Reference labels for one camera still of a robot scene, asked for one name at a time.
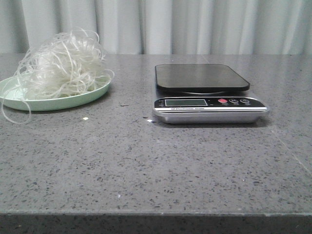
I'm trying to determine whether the silver black kitchen scale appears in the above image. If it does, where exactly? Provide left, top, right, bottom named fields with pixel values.
left=153, top=64, right=269, bottom=124

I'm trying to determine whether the white pleated curtain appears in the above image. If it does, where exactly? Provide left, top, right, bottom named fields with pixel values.
left=0, top=0, right=312, bottom=55

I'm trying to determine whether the light green round plate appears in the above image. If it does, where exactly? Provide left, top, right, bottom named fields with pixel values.
left=0, top=77, right=110, bottom=111

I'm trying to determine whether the white vermicelli noodle bundle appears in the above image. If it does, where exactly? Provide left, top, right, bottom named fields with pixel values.
left=0, top=28, right=115, bottom=124

